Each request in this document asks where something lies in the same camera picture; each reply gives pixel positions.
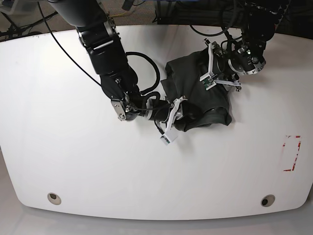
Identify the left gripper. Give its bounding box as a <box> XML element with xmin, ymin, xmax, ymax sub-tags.
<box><xmin>213</xmin><ymin>43</ymin><xmax>266</xmax><ymax>92</ymax></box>

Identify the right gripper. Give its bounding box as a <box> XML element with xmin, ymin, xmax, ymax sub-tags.
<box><xmin>136</xmin><ymin>95</ymin><xmax>202</xmax><ymax>123</ymax></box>

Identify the dark green T-shirt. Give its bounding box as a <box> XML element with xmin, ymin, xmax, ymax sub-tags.
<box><xmin>161</xmin><ymin>49</ymin><xmax>232</xmax><ymax>132</ymax></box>

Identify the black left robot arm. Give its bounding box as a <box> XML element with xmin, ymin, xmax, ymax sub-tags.
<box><xmin>200</xmin><ymin>0</ymin><xmax>289</xmax><ymax>91</ymax></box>

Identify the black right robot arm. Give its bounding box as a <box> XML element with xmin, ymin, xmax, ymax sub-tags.
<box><xmin>49</xmin><ymin>0</ymin><xmax>174</xmax><ymax>121</ymax></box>

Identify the red tape marking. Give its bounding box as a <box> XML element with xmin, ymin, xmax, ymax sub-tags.
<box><xmin>281</xmin><ymin>135</ymin><xmax>302</xmax><ymax>172</ymax></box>

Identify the right table grommet hole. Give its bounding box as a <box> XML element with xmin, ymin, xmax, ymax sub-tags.
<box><xmin>261</xmin><ymin>194</ymin><xmax>275</xmax><ymax>207</ymax></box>

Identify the table grommet hole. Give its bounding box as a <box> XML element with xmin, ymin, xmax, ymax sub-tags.
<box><xmin>47</xmin><ymin>193</ymin><xmax>62</xmax><ymax>205</ymax></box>
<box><xmin>261</xmin><ymin>194</ymin><xmax>275</xmax><ymax>207</ymax></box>

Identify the left table grommet hole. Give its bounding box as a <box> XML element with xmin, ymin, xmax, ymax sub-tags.
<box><xmin>47</xmin><ymin>193</ymin><xmax>62</xmax><ymax>205</ymax></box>

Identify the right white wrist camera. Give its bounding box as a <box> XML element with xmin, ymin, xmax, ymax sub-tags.
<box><xmin>160</xmin><ymin>96</ymin><xmax>187</xmax><ymax>145</ymax></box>

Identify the yellow cable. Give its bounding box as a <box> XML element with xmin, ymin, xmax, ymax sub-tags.
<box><xmin>110</xmin><ymin>6</ymin><xmax>135</xmax><ymax>19</ymax></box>

